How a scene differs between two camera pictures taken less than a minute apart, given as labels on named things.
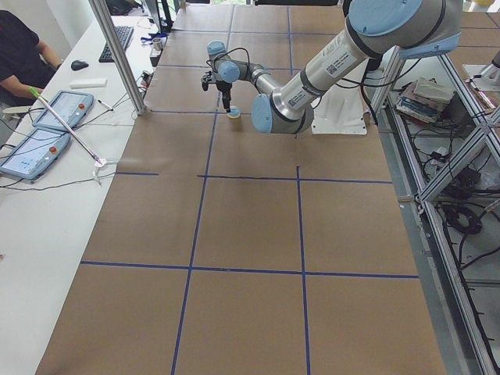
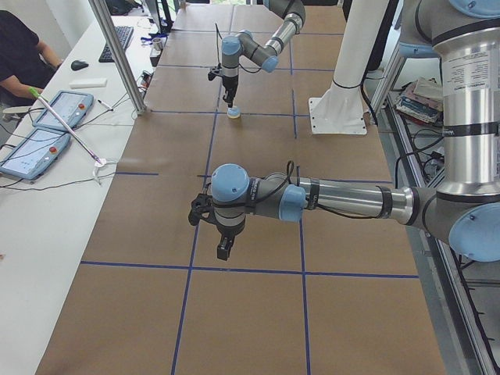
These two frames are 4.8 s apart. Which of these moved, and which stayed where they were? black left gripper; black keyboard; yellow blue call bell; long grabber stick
Moved: black left gripper
Stayed: yellow blue call bell; long grabber stick; black keyboard
